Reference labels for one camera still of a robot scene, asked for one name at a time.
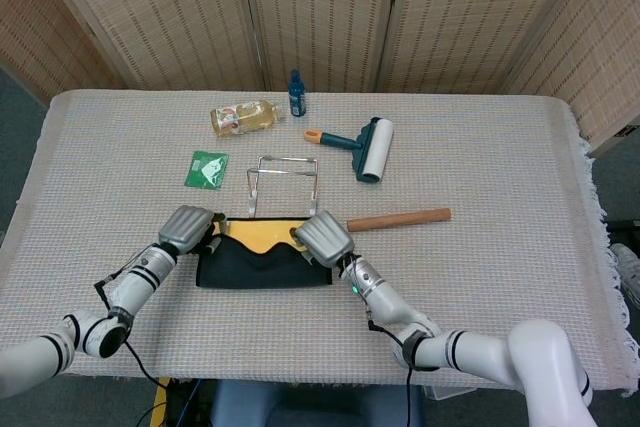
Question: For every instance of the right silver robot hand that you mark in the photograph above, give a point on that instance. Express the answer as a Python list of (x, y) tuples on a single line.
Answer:
[(322, 239)]

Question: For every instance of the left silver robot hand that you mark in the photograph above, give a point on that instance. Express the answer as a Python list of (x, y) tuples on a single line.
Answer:
[(185, 229)]

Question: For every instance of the black and yellow fabric garment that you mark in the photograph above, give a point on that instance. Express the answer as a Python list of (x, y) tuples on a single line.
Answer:
[(260, 267)]

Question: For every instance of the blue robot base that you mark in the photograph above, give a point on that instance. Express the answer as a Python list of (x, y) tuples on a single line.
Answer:
[(320, 407)]

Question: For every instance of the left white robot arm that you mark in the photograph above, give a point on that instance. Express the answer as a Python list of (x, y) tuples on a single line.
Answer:
[(140, 282)]

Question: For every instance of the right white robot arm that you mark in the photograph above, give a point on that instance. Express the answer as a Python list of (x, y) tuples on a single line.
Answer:
[(480, 352)]

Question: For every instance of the green packet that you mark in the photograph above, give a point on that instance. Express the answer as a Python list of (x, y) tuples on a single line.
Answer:
[(205, 172)]

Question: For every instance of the wooden rolling pin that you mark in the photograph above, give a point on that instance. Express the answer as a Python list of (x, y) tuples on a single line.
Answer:
[(400, 220)]

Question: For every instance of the teal lint roller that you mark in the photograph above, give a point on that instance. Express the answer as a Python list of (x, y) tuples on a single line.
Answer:
[(375, 152)]

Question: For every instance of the clear bottle with yellow liquid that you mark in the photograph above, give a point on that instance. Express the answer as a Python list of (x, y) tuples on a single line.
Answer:
[(240, 119)]

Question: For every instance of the light woven tablecloth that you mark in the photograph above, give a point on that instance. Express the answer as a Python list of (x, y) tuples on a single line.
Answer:
[(450, 272)]

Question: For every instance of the blue spray bottle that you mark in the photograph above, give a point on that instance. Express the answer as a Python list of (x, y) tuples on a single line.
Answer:
[(297, 97)]

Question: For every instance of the woven folding screen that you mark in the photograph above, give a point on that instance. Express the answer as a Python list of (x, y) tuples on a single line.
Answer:
[(325, 7)]

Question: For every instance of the white shoe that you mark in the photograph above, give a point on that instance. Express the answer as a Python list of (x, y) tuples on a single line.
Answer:
[(627, 267)]

